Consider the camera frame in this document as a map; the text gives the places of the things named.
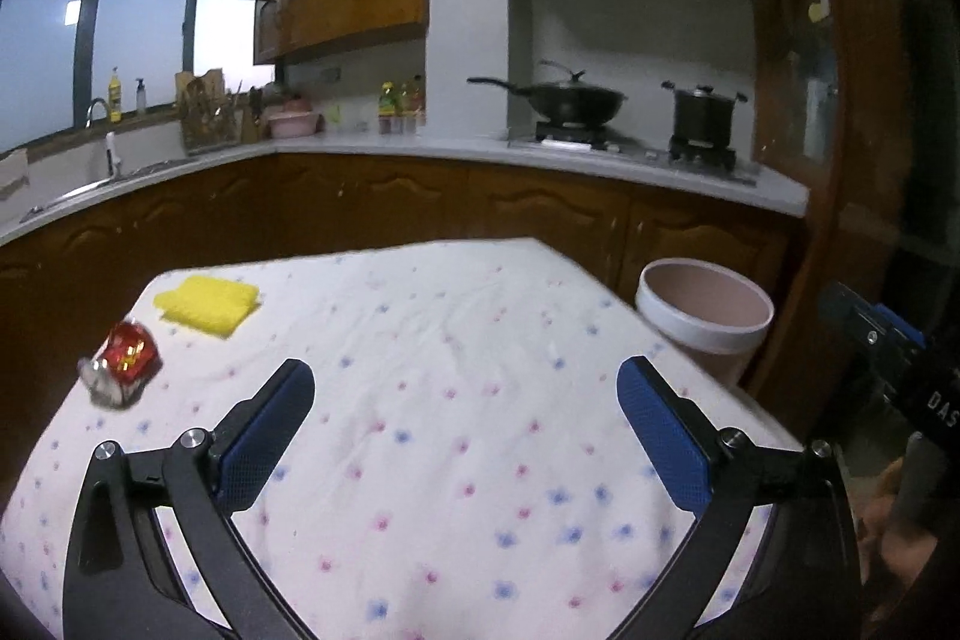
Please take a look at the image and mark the pink white trash bin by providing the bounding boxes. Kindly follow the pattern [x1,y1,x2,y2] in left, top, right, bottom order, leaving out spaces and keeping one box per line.
[636,259,776,388]

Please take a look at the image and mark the kitchen faucet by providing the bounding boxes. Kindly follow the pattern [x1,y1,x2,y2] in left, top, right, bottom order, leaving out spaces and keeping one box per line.
[85,97,122,181]

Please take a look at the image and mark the person's right hand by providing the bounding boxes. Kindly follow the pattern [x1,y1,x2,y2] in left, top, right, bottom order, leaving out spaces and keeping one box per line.
[854,456,937,588]

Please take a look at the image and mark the crushed red can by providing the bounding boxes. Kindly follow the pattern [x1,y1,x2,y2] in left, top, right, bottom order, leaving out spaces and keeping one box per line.
[76,320,163,409]

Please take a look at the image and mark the gas stove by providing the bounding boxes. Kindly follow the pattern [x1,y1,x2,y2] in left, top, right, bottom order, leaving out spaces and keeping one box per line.
[508,122,760,187]

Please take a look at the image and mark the yellow sponge cloth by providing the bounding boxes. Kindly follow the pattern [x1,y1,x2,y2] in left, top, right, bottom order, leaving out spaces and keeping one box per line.
[153,275,260,338]

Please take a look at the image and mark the lower wooden cabinets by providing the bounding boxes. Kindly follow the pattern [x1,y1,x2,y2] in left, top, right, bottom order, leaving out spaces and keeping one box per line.
[2,154,807,487]

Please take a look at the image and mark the black stock pot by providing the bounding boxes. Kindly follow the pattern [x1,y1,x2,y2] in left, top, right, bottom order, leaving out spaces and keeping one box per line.
[661,81,748,149]

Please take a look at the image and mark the floral white tablecloth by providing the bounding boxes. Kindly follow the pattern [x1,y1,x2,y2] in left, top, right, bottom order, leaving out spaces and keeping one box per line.
[2,241,791,638]

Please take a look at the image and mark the white countertop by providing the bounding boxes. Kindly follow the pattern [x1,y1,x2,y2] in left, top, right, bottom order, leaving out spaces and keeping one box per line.
[2,135,811,245]

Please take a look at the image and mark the black wok with lid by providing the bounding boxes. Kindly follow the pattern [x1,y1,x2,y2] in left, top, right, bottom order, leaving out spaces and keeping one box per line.
[467,60,626,128]

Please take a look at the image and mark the dish rack with utensils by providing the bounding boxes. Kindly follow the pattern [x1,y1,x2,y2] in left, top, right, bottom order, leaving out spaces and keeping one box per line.
[176,68,239,156]

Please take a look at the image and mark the white pump bottle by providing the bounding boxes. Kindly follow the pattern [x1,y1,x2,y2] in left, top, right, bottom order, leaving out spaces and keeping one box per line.
[135,78,148,115]

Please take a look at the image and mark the pink basin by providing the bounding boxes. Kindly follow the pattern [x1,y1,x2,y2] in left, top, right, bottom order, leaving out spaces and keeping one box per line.
[265,97,319,140]

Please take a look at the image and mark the yellow detergent bottle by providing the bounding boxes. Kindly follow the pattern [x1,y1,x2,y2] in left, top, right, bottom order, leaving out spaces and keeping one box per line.
[107,68,122,124]

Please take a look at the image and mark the oil bottles on rack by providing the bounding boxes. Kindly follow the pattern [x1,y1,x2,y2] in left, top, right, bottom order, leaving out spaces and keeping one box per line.
[377,74,427,135]

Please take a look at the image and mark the window frame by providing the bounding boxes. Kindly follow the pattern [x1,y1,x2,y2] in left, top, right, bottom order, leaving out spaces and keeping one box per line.
[2,0,275,151]

